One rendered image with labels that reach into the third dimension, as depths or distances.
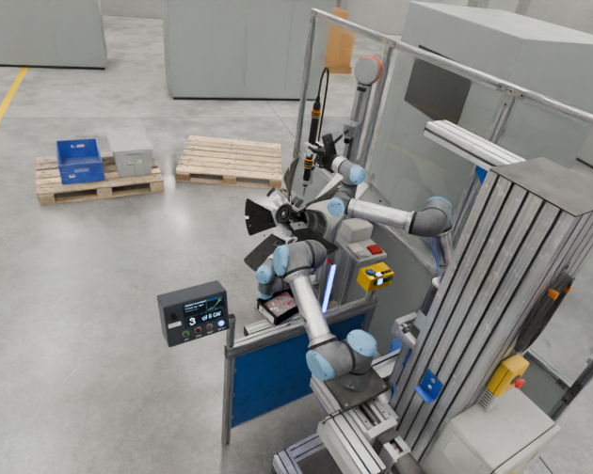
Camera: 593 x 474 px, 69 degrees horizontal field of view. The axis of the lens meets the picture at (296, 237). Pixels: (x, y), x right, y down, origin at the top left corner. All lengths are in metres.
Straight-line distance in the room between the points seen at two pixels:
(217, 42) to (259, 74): 0.84
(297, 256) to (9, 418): 2.09
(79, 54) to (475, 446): 8.49
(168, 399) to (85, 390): 0.52
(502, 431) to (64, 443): 2.27
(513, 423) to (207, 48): 6.69
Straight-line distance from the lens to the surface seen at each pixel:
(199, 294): 1.78
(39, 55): 9.12
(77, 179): 4.87
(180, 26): 7.32
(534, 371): 2.41
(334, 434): 1.80
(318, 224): 2.43
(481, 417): 1.68
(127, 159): 4.81
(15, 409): 3.18
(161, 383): 3.06
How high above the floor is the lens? 2.48
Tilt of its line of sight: 35 degrees down
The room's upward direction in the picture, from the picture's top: 8 degrees clockwise
